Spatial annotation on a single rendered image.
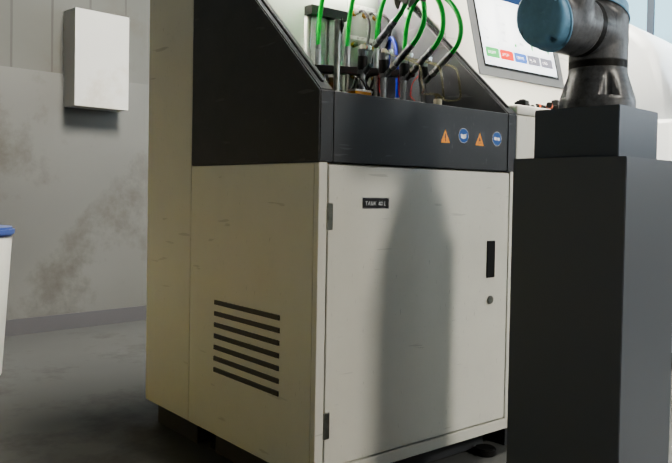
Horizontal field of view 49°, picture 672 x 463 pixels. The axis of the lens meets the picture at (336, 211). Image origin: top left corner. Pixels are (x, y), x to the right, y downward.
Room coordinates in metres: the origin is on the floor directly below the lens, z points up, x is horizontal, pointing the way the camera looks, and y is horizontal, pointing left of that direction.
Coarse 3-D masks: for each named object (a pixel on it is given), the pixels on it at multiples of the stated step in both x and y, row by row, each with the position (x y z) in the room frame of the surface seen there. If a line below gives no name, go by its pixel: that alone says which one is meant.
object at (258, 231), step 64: (192, 192) 2.05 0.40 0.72; (256, 192) 1.80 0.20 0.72; (320, 192) 1.62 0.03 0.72; (512, 192) 2.05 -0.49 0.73; (192, 256) 2.05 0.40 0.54; (256, 256) 1.80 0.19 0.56; (320, 256) 1.62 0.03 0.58; (192, 320) 2.05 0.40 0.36; (256, 320) 1.80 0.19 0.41; (320, 320) 1.62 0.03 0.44; (192, 384) 2.04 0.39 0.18; (256, 384) 1.79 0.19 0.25; (320, 384) 1.62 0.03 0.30; (256, 448) 1.79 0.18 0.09; (320, 448) 1.62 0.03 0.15; (448, 448) 2.00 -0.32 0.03
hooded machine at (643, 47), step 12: (636, 36) 3.19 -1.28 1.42; (648, 36) 3.21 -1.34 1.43; (636, 48) 3.18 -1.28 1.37; (648, 48) 3.16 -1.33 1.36; (660, 48) 3.23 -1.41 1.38; (636, 60) 3.18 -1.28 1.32; (648, 60) 3.15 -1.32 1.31; (660, 60) 3.17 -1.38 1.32; (636, 72) 3.18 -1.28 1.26; (648, 72) 3.15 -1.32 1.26; (660, 72) 3.15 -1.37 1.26; (636, 84) 3.18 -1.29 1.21; (648, 84) 3.15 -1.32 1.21; (660, 84) 3.13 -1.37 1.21; (636, 96) 3.18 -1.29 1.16; (648, 96) 3.14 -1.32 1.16; (660, 96) 3.12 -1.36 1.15; (648, 108) 3.14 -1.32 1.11; (660, 108) 3.11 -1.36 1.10; (660, 120) 3.07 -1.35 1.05; (660, 132) 3.07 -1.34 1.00; (660, 144) 3.07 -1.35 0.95; (660, 156) 3.07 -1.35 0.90
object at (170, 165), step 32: (160, 0) 2.22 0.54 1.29; (192, 0) 2.06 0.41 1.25; (160, 32) 2.22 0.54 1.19; (192, 32) 2.06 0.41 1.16; (160, 64) 2.21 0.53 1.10; (192, 64) 2.06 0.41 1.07; (160, 96) 2.21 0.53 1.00; (192, 96) 2.06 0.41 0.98; (160, 128) 2.21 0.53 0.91; (160, 160) 2.21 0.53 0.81; (160, 192) 2.21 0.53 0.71; (160, 224) 2.20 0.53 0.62; (160, 256) 2.20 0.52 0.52; (160, 288) 2.20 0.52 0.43; (160, 320) 2.20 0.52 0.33; (160, 352) 2.20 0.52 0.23; (160, 384) 2.19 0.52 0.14; (160, 416) 2.26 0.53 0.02
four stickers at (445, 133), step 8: (440, 128) 1.86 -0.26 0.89; (448, 128) 1.88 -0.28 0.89; (464, 128) 1.92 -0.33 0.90; (440, 136) 1.86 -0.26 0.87; (448, 136) 1.88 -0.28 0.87; (464, 136) 1.92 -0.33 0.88; (480, 136) 1.96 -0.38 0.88; (496, 136) 2.00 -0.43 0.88; (480, 144) 1.96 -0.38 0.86; (496, 144) 2.00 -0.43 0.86
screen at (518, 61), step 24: (480, 0) 2.43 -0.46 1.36; (504, 0) 2.51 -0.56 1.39; (480, 24) 2.40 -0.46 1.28; (504, 24) 2.48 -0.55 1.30; (480, 48) 2.37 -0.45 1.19; (504, 48) 2.45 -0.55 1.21; (528, 48) 2.54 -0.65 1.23; (480, 72) 2.34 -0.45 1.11; (504, 72) 2.42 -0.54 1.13; (528, 72) 2.51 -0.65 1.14; (552, 72) 2.60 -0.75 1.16
